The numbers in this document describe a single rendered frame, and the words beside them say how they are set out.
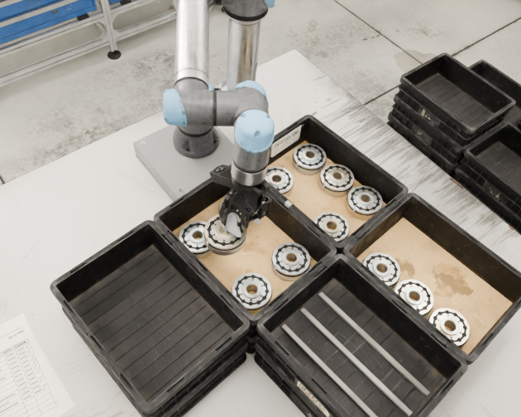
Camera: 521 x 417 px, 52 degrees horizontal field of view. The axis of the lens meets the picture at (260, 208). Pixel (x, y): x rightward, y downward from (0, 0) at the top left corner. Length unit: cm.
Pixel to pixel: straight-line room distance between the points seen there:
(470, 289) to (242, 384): 66
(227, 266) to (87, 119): 178
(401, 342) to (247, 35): 88
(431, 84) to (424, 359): 150
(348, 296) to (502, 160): 131
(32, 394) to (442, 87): 203
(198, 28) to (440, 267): 89
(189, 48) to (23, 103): 212
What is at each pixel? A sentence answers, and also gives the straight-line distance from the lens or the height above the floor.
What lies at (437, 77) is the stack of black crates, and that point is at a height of 49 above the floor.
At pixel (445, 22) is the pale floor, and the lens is 394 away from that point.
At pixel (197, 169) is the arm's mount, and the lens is 173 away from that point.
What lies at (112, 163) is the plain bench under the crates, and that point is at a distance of 186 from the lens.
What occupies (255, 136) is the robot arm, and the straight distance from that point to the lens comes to 102.
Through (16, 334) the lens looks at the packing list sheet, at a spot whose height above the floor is 70.
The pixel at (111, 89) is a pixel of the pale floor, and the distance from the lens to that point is 319.
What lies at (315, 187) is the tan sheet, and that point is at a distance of 161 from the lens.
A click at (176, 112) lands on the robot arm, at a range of 112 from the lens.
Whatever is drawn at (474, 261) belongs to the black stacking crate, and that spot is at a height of 87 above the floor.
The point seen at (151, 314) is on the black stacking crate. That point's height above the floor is 83.
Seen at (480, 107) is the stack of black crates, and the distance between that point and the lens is 257.
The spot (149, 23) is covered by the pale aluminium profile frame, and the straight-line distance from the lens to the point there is 341.
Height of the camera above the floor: 208
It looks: 54 degrees down
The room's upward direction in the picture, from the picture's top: 5 degrees clockwise
